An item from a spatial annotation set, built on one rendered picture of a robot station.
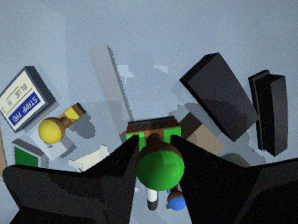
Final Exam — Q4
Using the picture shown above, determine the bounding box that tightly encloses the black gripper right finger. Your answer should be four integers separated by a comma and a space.
170, 135, 298, 224

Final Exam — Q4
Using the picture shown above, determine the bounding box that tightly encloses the grey cylinder with black end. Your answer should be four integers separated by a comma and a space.
146, 186, 158, 210

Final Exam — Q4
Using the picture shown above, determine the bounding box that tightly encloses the green and brown stamp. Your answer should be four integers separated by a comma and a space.
126, 116, 185, 190

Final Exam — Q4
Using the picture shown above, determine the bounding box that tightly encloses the yellow-handled rubber stamp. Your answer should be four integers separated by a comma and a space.
37, 101, 86, 144

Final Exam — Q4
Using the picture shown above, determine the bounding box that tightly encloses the blue stamp pad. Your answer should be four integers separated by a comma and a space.
0, 65, 56, 133

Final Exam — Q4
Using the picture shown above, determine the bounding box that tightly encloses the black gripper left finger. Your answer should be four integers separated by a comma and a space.
3, 135, 140, 224

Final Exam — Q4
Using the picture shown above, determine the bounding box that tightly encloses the tan box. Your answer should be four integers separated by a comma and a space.
178, 112, 225, 156

